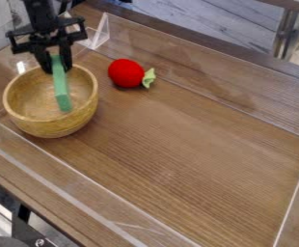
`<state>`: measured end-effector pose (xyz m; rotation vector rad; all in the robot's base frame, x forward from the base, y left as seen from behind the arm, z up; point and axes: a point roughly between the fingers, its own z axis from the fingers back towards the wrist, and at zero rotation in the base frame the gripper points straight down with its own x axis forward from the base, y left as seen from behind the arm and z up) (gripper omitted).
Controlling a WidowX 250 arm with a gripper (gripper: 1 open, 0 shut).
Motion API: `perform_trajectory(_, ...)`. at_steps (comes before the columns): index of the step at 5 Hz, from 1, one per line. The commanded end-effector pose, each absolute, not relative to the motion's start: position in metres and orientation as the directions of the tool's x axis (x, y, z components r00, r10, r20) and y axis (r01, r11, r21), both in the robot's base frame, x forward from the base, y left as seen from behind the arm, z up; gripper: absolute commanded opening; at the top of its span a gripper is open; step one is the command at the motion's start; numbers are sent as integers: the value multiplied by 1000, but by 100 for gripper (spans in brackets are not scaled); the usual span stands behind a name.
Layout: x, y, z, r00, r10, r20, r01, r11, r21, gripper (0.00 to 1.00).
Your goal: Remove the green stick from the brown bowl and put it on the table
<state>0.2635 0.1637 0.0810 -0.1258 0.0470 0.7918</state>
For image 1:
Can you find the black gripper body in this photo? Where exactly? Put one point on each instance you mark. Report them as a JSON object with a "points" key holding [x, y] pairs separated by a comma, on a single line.
{"points": [[68, 29]]}

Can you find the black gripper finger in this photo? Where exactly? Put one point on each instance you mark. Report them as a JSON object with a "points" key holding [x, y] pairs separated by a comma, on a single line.
{"points": [[66, 55], [43, 58]]}

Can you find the green stick block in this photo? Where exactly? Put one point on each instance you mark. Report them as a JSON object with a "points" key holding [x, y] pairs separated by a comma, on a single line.
{"points": [[62, 92]]}

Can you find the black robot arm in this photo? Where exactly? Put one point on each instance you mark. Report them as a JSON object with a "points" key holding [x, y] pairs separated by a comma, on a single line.
{"points": [[42, 15]]}

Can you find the brown wooden bowl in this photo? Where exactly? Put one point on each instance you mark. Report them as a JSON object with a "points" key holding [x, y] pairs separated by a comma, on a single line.
{"points": [[30, 102]]}

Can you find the red plush strawberry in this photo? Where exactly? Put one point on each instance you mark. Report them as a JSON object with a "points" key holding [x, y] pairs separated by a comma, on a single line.
{"points": [[128, 75]]}

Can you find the clear acrylic table barrier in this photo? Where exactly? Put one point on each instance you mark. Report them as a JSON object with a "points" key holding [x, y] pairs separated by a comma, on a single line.
{"points": [[80, 207]]}

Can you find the metal table leg background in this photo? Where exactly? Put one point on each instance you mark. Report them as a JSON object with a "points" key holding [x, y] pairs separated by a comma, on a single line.
{"points": [[287, 36]]}

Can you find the clear acrylic corner bracket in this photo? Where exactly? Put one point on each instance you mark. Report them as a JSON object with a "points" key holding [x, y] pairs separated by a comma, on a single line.
{"points": [[98, 35]]}

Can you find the black table frame leg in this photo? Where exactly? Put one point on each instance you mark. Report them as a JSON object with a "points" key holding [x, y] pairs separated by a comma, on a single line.
{"points": [[23, 232]]}

